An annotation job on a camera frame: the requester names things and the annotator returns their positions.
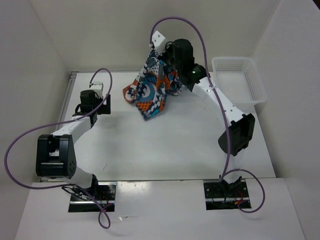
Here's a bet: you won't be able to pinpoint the colourful patterned shorts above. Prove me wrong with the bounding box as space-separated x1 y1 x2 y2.
122 50 182 121

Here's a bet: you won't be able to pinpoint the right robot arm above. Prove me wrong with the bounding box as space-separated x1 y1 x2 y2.
152 37 255 197

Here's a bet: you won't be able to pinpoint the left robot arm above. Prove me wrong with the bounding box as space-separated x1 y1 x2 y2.
35 89 111 200

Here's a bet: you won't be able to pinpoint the white plastic basket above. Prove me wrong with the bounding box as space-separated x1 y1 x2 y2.
211 56 268 106

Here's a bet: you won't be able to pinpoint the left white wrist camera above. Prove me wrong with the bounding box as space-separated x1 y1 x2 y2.
89 81 104 99

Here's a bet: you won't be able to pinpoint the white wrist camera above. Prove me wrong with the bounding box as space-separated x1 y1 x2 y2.
149 30 168 55
89 81 104 99

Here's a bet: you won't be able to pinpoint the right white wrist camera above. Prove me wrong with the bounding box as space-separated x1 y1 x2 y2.
149 30 168 55

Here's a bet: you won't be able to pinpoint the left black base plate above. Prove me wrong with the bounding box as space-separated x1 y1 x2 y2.
64 181 117 213

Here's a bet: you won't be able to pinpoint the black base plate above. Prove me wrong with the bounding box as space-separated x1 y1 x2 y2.
64 181 117 213
203 177 252 211

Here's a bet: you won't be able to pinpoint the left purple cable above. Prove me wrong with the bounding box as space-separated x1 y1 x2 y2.
4 67 113 230

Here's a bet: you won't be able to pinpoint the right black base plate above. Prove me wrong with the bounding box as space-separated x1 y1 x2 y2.
203 177 252 211

